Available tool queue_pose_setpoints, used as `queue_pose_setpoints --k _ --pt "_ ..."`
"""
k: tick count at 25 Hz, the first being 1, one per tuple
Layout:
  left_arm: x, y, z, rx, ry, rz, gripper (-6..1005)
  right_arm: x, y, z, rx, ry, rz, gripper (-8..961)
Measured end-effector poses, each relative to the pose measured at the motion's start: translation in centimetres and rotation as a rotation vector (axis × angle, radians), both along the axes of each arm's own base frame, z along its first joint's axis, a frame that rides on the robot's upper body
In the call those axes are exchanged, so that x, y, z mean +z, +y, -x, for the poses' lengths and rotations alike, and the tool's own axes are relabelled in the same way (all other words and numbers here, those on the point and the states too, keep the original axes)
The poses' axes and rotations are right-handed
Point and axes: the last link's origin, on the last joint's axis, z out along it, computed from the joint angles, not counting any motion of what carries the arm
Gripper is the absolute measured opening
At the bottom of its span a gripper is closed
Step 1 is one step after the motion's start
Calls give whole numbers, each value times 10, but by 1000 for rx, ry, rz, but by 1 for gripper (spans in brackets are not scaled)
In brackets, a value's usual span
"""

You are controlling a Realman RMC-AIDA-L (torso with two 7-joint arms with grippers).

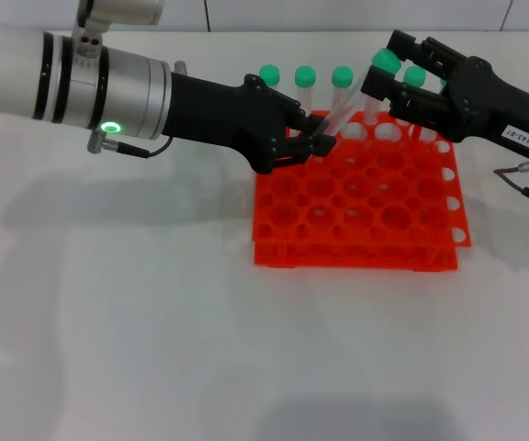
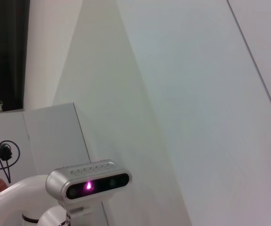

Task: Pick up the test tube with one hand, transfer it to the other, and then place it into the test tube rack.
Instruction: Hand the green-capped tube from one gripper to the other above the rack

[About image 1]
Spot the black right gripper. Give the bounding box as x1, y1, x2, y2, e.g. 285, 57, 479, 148
359, 28, 529, 153

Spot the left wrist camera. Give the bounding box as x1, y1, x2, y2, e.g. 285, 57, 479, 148
72, 0, 164, 61

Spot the white number label sticker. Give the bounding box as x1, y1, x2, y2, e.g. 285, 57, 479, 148
502, 124, 529, 147

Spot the orange test tube rack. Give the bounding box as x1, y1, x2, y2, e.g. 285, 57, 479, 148
251, 108, 473, 273

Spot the left arm connector cable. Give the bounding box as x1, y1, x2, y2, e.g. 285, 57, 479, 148
85, 128, 174, 161

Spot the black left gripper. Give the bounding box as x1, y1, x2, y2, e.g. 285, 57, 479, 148
161, 73, 338, 175

